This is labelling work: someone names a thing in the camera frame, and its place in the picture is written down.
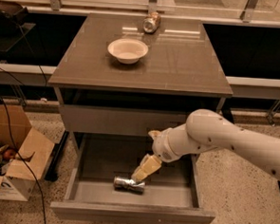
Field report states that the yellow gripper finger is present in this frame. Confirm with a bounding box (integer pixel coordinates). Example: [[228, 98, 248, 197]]
[[131, 154, 161, 182], [148, 130, 160, 140]]

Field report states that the closed top drawer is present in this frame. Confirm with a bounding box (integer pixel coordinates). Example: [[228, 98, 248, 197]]
[[59, 104, 187, 136]]

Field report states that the white paper bowl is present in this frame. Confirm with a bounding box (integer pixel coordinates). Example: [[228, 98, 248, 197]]
[[107, 38, 149, 64]]

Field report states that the black cable on floor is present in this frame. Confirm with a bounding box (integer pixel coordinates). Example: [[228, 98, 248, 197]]
[[0, 62, 58, 224]]

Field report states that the open cardboard box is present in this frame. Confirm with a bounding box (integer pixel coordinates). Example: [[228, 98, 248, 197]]
[[0, 104, 54, 201]]

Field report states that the silver redbull can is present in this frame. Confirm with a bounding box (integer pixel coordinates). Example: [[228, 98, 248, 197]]
[[114, 177, 145, 194]]

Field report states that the brown soda can on counter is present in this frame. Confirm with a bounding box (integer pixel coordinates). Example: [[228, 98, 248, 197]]
[[142, 12, 161, 34]]

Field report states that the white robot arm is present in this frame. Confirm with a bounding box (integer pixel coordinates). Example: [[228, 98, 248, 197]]
[[131, 109, 280, 182]]

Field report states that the open middle drawer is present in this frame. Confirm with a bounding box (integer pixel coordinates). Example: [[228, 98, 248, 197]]
[[50, 134, 215, 224]]

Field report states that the grey drawer cabinet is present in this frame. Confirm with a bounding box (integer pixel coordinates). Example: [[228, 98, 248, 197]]
[[39, 9, 237, 224]]

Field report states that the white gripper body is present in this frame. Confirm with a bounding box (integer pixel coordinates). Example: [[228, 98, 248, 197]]
[[152, 124, 214, 163]]

